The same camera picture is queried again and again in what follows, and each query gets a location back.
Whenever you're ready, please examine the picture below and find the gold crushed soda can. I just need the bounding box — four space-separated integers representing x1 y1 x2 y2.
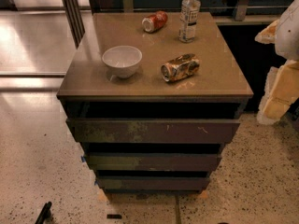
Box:
161 53 200 82

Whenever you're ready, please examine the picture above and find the black tape floor marker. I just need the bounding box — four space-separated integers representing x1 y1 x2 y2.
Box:
107 214 122 219

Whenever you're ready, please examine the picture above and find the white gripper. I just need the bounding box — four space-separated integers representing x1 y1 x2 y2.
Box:
254 20 299 125

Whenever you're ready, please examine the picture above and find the red soda can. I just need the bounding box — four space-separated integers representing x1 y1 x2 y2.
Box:
142 11 168 33

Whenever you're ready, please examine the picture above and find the brown three-drawer cabinet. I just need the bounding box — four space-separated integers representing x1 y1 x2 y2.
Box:
57 13 253 181

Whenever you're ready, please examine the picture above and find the clear plastic water bottle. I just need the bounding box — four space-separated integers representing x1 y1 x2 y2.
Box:
178 0 201 43

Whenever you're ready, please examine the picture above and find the black object on floor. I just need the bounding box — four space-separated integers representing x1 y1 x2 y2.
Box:
35 202 52 224

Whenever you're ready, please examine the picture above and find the white ceramic bowl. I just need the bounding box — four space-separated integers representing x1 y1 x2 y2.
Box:
102 46 142 78

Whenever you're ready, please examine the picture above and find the drawer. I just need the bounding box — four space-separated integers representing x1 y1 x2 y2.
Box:
85 153 221 172
66 119 239 144
97 176 209 191

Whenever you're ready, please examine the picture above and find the top drawer front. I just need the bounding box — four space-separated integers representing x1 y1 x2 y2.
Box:
66 119 239 144

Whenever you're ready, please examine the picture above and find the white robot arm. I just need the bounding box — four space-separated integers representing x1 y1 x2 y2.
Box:
255 0 299 125

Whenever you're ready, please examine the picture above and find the bottom drawer front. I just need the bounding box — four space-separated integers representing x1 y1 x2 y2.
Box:
97 176 209 191

